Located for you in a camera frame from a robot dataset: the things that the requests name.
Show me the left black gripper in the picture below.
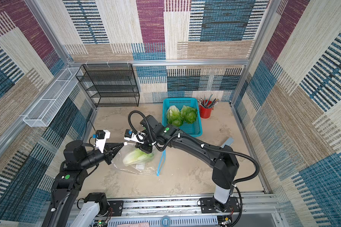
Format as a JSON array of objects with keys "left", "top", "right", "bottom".
[{"left": 80, "top": 142, "right": 124, "bottom": 170}]

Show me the blue-zip clear bag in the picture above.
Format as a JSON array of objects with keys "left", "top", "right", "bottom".
[{"left": 111, "top": 147, "right": 167, "bottom": 177}]

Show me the chinese cabbage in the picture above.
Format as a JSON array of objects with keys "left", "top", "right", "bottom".
[
  {"left": 166, "top": 106, "right": 184, "bottom": 127},
  {"left": 181, "top": 106, "right": 198, "bottom": 124}
]

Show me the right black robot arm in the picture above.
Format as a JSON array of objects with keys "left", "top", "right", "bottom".
[{"left": 128, "top": 110, "right": 260, "bottom": 212}]

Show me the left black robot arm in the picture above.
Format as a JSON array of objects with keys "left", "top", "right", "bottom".
[{"left": 42, "top": 140, "right": 124, "bottom": 227}]

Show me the teal plastic basket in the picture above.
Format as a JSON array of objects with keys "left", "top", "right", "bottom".
[{"left": 162, "top": 97, "right": 203, "bottom": 137}]

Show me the red pen cup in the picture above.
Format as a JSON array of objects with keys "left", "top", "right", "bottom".
[{"left": 199, "top": 100, "right": 214, "bottom": 119}]

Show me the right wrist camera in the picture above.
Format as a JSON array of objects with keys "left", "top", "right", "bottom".
[{"left": 124, "top": 129, "right": 146, "bottom": 144}]

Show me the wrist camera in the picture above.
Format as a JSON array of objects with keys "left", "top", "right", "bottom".
[
  {"left": 93, "top": 130, "right": 110, "bottom": 153},
  {"left": 124, "top": 129, "right": 146, "bottom": 144}
]

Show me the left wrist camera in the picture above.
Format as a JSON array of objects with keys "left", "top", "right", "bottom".
[{"left": 93, "top": 130, "right": 110, "bottom": 153}]

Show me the black wire shelf rack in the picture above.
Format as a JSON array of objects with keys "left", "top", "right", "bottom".
[{"left": 76, "top": 63, "right": 140, "bottom": 107}]

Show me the white wire mesh tray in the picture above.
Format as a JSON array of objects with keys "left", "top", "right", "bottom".
[{"left": 23, "top": 68, "right": 79, "bottom": 127}]

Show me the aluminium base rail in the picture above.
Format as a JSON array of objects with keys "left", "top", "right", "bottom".
[{"left": 45, "top": 194, "right": 290, "bottom": 227}]

